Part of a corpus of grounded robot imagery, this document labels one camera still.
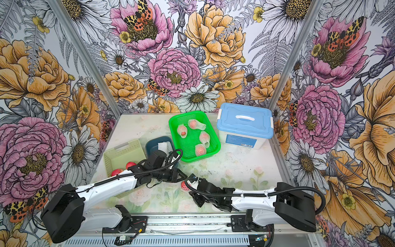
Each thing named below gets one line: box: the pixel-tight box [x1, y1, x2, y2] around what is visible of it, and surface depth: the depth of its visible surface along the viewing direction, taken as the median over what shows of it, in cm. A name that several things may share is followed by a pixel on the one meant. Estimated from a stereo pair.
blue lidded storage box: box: [216, 102, 275, 150], surface depth 97 cm
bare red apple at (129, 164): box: [126, 161, 137, 170], surface depth 91 cm
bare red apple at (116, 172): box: [111, 168, 124, 177], surface depth 88 cm
